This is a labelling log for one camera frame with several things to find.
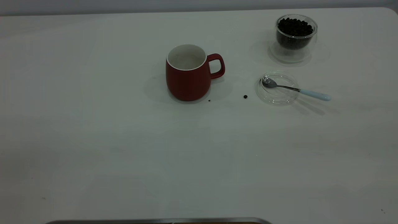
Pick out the red ceramic mug white inside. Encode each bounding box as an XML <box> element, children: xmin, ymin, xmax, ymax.
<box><xmin>165</xmin><ymin>44</ymin><xmax>225</xmax><ymax>101</ymax></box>

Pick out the steel spoon pale blue handle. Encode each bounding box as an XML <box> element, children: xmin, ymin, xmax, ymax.
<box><xmin>261</xmin><ymin>77</ymin><xmax>332</xmax><ymax>102</ymax></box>

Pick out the glass cup of coffee beans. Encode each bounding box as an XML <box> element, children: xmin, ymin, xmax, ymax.
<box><xmin>277</xmin><ymin>17</ymin><xmax>314</xmax><ymax>50</ymax></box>

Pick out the clear glass saucer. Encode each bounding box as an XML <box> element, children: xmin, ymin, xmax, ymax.
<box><xmin>256</xmin><ymin>71</ymin><xmax>301</xmax><ymax>106</ymax></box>

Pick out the double-wall clear glass cup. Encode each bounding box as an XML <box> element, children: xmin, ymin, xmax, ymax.
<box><xmin>270</xmin><ymin>14</ymin><xmax>318</xmax><ymax>64</ymax></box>

